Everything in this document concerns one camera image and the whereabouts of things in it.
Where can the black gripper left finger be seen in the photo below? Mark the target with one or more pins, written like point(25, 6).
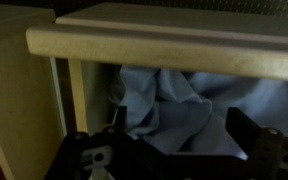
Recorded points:
point(84, 156)

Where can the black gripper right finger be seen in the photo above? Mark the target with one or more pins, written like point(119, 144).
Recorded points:
point(274, 156)

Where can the blue shirt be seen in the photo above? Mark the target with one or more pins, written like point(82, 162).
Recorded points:
point(184, 110)

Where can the light wooden bed drawer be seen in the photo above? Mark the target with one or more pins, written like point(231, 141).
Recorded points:
point(167, 46)
point(20, 100)

